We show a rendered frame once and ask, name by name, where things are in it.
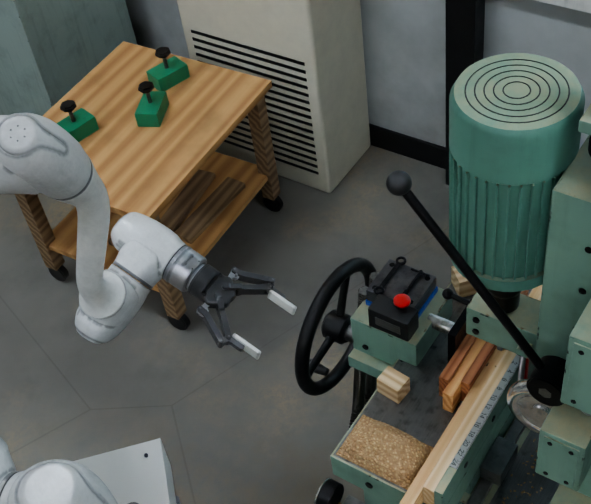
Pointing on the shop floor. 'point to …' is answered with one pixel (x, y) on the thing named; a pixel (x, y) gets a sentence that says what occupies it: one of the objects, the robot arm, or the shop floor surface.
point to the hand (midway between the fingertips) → (273, 330)
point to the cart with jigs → (162, 152)
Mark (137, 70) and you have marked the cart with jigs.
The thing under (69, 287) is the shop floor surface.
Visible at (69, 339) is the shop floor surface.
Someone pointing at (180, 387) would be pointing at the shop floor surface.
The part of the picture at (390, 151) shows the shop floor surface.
